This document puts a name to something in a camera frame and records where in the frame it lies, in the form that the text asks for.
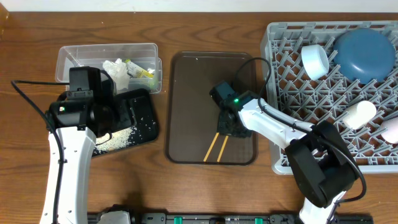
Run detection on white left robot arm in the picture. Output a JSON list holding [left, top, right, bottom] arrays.
[[40, 90, 147, 223]]

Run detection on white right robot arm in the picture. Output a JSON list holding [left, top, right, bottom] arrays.
[[211, 91, 365, 223]]

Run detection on white cup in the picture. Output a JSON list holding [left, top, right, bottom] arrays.
[[343, 100, 377, 129]]

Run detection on yellow snack wrapper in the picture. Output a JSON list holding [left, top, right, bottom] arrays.
[[124, 59, 157, 88]]

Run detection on leftover rice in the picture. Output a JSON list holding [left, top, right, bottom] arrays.
[[92, 116, 158, 156]]

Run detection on wooden chopstick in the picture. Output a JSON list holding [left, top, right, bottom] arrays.
[[203, 133, 219, 162], [217, 136, 229, 162]]

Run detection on black plastic waste tray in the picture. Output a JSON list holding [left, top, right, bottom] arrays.
[[92, 88, 159, 157]]

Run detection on dark blue plate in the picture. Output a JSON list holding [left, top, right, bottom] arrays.
[[333, 28, 396, 84]]

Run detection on light blue bowl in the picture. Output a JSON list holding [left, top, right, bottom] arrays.
[[301, 45, 329, 80]]

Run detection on white paper napkin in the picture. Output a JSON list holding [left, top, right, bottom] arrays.
[[103, 58, 130, 91]]

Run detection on pink cup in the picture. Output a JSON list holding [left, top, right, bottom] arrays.
[[381, 117, 398, 144]]

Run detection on grey dishwasher rack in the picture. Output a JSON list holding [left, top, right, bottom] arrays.
[[261, 21, 397, 174]]

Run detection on clear plastic waste bin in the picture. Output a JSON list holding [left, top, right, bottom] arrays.
[[55, 43, 162, 94]]

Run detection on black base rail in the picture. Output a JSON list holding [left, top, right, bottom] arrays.
[[86, 203, 374, 224]]

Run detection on brown serving tray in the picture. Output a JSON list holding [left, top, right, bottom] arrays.
[[165, 52, 258, 166]]

